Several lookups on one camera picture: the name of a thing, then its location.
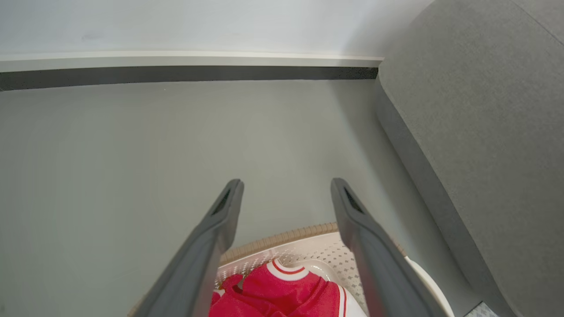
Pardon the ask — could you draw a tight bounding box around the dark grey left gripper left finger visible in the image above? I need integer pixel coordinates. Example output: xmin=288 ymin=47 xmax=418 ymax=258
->
xmin=132 ymin=178 xmax=245 ymax=317

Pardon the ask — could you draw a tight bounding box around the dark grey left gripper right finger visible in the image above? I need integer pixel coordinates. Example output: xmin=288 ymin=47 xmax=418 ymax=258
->
xmin=330 ymin=178 xmax=437 ymax=317

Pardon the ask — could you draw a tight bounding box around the white perforated laundry basket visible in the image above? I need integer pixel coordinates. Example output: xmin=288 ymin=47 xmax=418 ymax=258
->
xmin=127 ymin=222 xmax=455 ymax=317

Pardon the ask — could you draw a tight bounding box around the red white-trimmed garment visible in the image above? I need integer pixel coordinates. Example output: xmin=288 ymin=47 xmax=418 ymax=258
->
xmin=209 ymin=259 xmax=367 ymax=317

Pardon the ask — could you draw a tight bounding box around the grey fabric sofa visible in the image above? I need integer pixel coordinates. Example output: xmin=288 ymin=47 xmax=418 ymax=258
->
xmin=376 ymin=0 xmax=564 ymax=317

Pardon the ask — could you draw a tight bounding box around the white baseboard with dark strip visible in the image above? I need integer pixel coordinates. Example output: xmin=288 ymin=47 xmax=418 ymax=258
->
xmin=0 ymin=50 xmax=385 ymax=92

